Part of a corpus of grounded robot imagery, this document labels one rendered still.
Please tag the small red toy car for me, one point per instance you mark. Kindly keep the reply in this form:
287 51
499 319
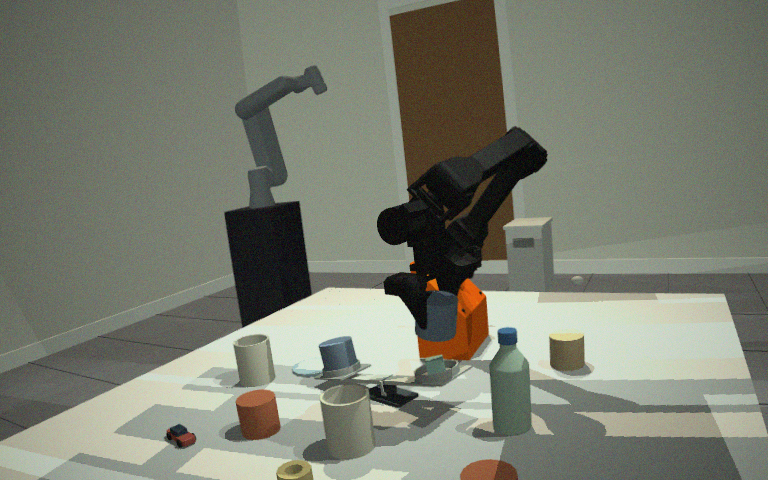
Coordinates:
180 434

